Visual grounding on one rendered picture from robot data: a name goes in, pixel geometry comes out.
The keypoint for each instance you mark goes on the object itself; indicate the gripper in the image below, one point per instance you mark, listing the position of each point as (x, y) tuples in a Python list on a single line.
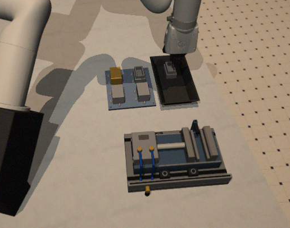
[(177, 42)]

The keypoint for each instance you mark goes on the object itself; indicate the grey flat bar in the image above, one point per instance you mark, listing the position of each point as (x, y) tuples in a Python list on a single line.
[(194, 146), (204, 146)]

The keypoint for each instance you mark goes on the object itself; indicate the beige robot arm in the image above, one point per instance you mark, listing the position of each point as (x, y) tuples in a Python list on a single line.
[(20, 39)]

